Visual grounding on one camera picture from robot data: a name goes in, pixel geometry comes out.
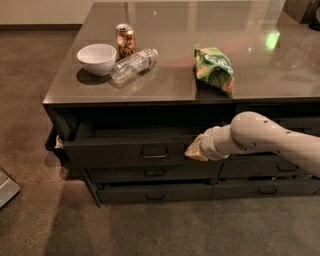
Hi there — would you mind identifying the dark grey top drawer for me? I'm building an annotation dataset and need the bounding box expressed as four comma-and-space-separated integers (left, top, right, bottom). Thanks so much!
63, 123, 203, 168

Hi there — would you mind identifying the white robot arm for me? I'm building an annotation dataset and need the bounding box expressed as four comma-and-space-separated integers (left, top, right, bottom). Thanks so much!
185, 111, 320, 177

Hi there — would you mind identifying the grey middle left drawer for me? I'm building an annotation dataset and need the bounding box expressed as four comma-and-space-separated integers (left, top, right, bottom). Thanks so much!
87, 161, 222, 183

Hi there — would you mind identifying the grey bottom left drawer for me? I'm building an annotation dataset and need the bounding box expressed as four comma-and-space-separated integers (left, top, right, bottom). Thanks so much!
97, 183, 213, 204

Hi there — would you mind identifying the grey bottom right drawer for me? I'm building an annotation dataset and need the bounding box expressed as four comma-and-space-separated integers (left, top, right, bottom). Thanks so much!
211, 179, 320, 199

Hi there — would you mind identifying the dark grey drawer cabinet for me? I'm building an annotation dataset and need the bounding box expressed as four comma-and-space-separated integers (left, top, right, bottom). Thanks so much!
43, 0, 320, 204

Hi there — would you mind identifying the green chip bag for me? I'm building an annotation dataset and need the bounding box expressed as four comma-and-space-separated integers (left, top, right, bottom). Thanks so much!
194, 45, 235, 98

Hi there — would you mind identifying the clear plastic water bottle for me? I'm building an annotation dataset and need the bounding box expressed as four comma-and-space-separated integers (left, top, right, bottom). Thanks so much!
109, 49, 158, 84

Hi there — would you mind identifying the orange soda can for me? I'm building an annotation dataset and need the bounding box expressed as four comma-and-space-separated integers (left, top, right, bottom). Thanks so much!
116, 23, 136, 58

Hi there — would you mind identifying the white ceramic bowl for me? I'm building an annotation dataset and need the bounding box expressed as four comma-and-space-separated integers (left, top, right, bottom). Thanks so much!
77, 44, 117, 76

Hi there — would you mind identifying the grey object at left edge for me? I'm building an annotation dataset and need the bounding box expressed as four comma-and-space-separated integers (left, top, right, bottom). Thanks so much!
0, 166, 20, 208

